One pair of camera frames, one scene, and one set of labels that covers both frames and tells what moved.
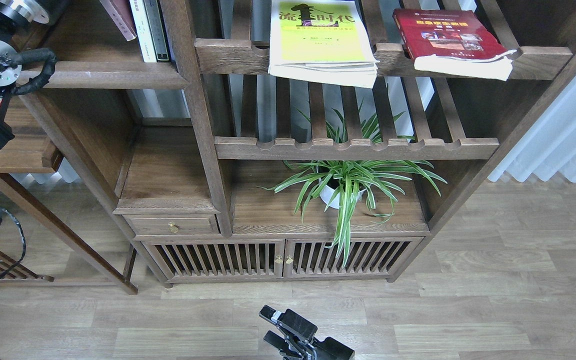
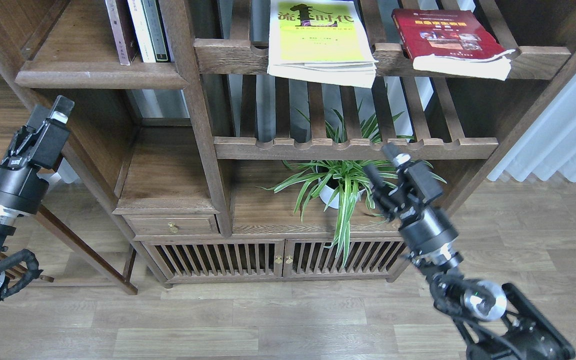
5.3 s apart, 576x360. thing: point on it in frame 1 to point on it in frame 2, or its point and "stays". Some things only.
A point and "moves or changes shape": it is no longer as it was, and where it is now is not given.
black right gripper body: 299,343 to 423,229
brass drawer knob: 172,227 stays
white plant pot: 332,197 stays
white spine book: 143,30 stays
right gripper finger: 282,321 to 398,159
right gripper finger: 276,340 to 380,188
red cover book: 455,42 stays
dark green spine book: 157,30 stays
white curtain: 571,135 stays
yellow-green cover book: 324,40 stays
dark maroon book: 124,9 moves or changes shape
